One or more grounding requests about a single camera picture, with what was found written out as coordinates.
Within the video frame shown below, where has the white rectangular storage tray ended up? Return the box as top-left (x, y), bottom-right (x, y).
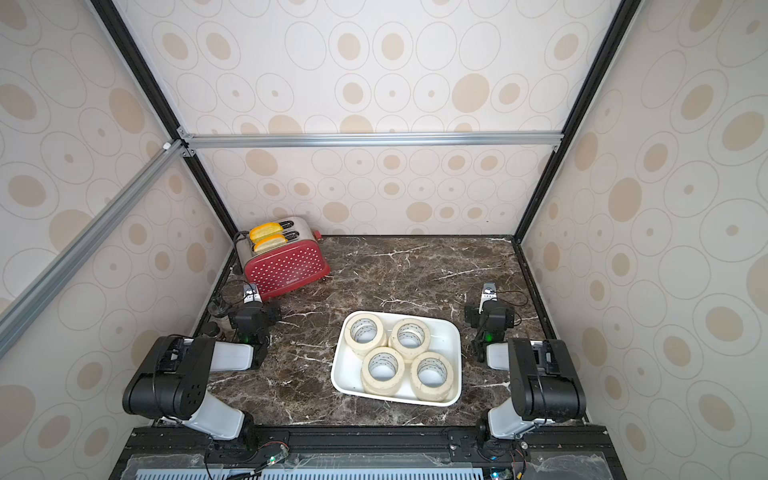
top-left (331, 311), bottom-right (462, 407)

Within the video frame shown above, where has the beige masking tape roll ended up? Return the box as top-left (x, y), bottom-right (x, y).
top-left (388, 318), bottom-right (431, 365)
top-left (343, 313), bottom-right (388, 359)
top-left (361, 347), bottom-right (406, 396)
top-left (410, 351), bottom-right (455, 402)

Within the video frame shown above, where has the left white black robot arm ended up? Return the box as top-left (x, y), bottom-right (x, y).
top-left (122, 301), bottom-right (282, 447)

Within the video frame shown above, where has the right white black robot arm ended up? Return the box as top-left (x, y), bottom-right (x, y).
top-left (464, 297), bottom-right (587, 440)

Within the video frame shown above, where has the small dark spice bottle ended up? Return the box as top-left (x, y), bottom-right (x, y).
top-left (199, 321), bottom-right (222, 338)

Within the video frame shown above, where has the red polka dot toaster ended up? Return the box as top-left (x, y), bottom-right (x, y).
top-left (233, 216), bottom-right (330, 300)

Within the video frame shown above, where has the yellow toast slice front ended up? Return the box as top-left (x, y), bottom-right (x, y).
top-left (253, 233), bottom-right (288, 254)

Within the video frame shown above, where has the yellow toast slice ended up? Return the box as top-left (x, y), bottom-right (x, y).
top-left (249, 222), bottom-right (284, 243)
top-left (253, 233), bottom-right (288, 254)

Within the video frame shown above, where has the yellow toast slice rear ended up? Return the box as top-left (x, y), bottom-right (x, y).
top-left (249, 222), bottom-right (284, 243)

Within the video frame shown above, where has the left diagonal aluminium bar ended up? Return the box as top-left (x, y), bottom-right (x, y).
top-left (1, 139), bottom-right (184, 355)

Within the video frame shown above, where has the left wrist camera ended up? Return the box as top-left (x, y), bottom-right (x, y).
top-left (242, 282), bottom-right (262, 304)

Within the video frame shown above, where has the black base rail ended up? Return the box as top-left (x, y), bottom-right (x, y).
top-left (110, 425), bottom-right (626, 479)

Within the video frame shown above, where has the horizontal aluminium frame bar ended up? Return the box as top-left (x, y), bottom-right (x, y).
top-left (184, 131), bottom-right (563, 149)

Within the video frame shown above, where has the black right corner post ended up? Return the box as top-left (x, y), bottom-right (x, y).
top-left (513, 0), bottom-right (641, 245)

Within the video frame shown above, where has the black corner post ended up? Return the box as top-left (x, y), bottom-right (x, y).
top-left (513, 0), bottom-right (641, 245)
top-left (90, 0), bottom-right (238, 237)

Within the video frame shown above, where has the black left corner post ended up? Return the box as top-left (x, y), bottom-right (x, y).
top-left (90, 0), bottom-right (238, 237)

